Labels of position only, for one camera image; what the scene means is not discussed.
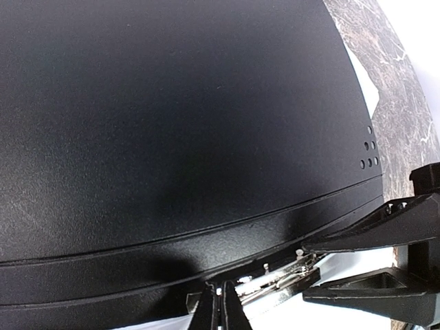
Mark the mint green clipboard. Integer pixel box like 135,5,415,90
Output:
344,43,380,119

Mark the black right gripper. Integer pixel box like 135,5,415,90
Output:
302,163,439,329

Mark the stapled text document stack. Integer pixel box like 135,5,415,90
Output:
113,247,396,330

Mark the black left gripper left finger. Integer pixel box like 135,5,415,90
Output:
190,282,217,330

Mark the silver folder spring clip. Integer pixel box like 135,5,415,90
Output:
235,249,327,319

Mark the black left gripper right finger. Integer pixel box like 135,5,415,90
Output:
221,281,252,330

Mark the blue file folder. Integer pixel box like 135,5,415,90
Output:
1,1,383,329

